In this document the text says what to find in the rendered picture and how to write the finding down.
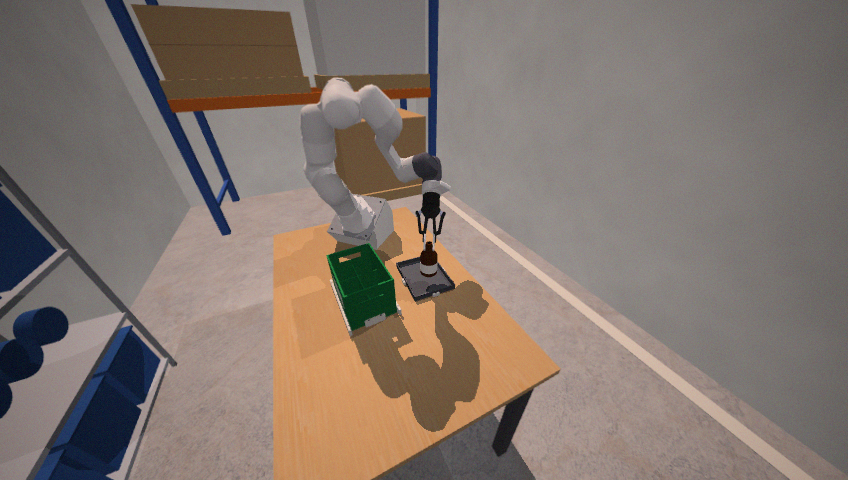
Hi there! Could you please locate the brown glass bottle with white label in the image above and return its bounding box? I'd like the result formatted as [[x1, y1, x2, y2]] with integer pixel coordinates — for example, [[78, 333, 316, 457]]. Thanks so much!
[[420, 241, 438, 277]]

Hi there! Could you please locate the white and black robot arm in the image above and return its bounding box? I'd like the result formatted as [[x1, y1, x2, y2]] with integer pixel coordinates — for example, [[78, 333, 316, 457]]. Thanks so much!
[[300, 78, 450, 233]]

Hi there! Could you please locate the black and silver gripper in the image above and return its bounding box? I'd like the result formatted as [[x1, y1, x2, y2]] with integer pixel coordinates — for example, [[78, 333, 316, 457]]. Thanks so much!
[[415, 192, 446, 251]]

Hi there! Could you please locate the green plastic crate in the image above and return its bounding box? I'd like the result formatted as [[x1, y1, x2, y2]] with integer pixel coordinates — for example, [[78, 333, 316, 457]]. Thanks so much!
[[326, 243, 397, 331]]

